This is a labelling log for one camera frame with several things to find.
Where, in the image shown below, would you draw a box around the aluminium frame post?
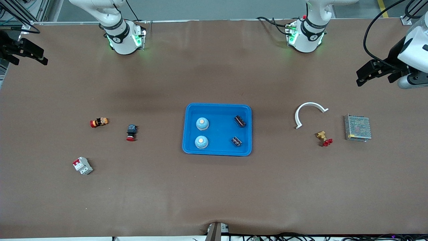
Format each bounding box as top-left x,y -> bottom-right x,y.
400,0 -> 428,25
0,0 -> 50,34

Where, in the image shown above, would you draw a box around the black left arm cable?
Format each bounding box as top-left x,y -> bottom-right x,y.
364,0 -> 428,72

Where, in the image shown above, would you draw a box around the black base cable bundle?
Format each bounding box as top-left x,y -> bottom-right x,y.
257,16 -> 295,36

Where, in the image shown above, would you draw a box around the white red circuit breaker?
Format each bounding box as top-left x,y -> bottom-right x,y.
73,157 -> 93,175

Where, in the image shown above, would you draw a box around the white curved plastic piece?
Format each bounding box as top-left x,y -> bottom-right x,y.
295,102 -> 329,130

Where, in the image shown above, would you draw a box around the grey metal clamp bracket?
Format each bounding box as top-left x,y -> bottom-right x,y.
205,222 -> 230,241

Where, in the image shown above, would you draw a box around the black table edge cables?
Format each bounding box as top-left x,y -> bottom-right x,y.
192,232 -> 428,241

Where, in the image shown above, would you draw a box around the blue plastic tray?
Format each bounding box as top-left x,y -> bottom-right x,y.
182,103 -> 252,157

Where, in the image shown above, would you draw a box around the brass valve red handle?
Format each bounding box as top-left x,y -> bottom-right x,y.
316,131 -> 333,147

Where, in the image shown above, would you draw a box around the brown table mat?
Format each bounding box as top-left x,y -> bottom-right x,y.
0,18 -> 428,239

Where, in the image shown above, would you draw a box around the orange red emergency button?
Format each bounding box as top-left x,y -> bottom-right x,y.
90,117 -> 109,128

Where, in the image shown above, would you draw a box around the metal mesh power supply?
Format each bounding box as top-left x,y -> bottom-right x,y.
344,114 -> 372,142

